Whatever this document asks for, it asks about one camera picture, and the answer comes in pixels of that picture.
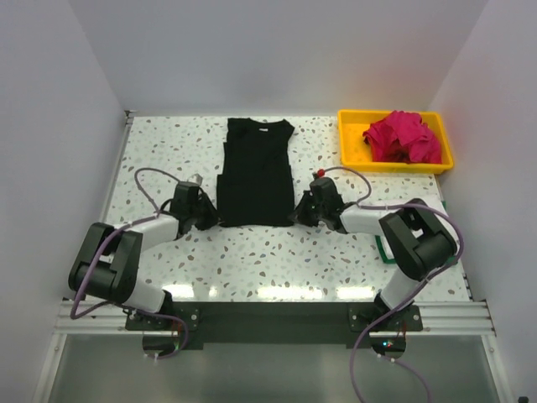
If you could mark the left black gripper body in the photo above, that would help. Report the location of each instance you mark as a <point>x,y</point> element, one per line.
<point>202,214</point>

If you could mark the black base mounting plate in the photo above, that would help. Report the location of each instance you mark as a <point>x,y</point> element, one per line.
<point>192,325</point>

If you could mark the yellow plastic bin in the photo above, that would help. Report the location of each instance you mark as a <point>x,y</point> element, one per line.
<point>356,154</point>

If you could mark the folded green t shirt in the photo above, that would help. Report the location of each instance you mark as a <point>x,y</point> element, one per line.
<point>448,227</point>

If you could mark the black t shirt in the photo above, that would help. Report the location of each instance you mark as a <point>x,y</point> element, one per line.
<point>256,186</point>

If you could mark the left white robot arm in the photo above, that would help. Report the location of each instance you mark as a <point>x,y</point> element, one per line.
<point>105,271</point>

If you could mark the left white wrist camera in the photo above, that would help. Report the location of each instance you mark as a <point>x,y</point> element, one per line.
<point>196,179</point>

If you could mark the folded white t shirt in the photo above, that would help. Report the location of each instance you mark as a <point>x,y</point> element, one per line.
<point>384,249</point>

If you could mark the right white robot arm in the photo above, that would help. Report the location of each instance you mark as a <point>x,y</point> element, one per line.
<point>420,237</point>

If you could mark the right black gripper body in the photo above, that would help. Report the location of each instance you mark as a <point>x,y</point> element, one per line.
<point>309,212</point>

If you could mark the pink t shirt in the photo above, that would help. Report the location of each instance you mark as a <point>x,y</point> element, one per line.
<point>403,137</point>

